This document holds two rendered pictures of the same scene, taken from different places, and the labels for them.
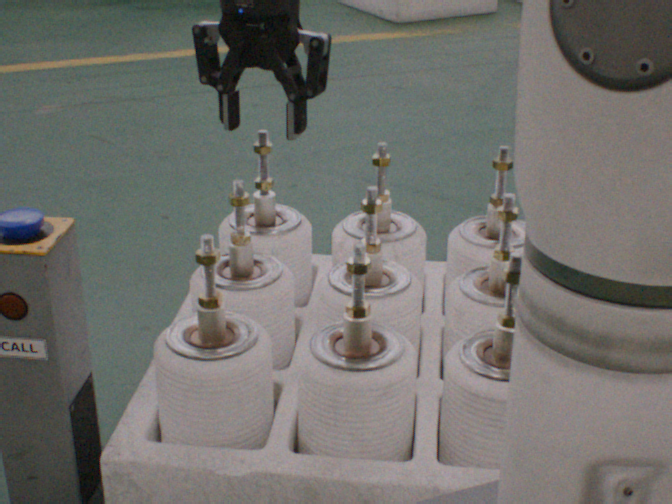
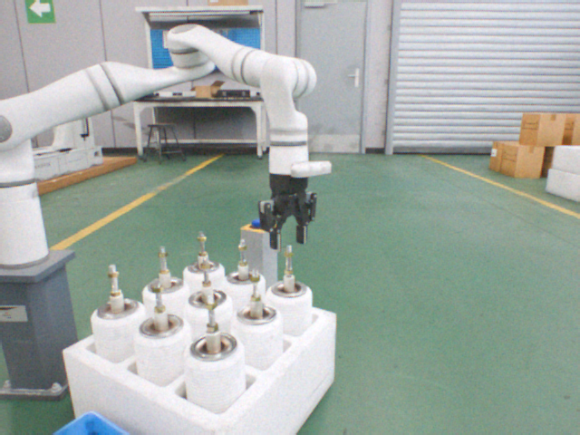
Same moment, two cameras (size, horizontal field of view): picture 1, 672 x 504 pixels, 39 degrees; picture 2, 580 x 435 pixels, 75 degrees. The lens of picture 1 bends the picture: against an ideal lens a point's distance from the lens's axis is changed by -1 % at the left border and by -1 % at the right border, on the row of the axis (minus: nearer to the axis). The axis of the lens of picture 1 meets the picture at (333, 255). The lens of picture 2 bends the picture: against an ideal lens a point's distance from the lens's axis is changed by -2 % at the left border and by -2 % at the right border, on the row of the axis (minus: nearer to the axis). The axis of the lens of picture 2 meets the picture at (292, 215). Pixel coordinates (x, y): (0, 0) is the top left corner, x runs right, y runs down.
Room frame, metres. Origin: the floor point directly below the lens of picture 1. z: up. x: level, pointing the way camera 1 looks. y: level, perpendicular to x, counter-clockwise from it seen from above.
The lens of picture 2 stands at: (1.21, -0.60, 0.61)
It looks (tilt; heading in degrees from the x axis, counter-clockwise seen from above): 15 degrees down; 113
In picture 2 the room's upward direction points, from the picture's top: straight up
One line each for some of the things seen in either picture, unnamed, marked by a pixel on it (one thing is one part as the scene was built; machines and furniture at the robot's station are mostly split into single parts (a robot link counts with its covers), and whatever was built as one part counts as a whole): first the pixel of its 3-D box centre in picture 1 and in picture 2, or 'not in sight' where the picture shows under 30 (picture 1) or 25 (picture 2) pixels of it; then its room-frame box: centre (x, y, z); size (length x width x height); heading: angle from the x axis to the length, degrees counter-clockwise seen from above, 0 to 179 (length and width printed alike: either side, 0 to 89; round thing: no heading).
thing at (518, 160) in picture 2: not in sight; (521, 160); (1.78, 3.71, 0.15); 0.30 x 0.24 x 0.30; 111
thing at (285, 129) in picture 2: not in sight; (285, 101); (0.91, 0.06, 0.63); 0.09 x 0.07 x 0.15; 71
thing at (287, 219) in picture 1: (265, 220); (288, 289); (0.91, 0.07, 0.25); 0.08 x 0.08 x 0.01
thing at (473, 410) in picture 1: (496, 449); (123, 351); (0.65, -0.14, 0.16); 0.10 x 0.10 x 0.18
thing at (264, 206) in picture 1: (264, 208); (288, 284); (0.91, 0.07, 0.26); 0.02 x 0.02 x 0.03
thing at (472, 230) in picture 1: (496, 233); (213, 346); (0.88, -0.16, 0.25); 0.08 x 0.08 x 0.01
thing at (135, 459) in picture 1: (365, 425); (212, 368); (0.78, -0.03, 0.09); 0.39 x 0.39 x 0.18; 83
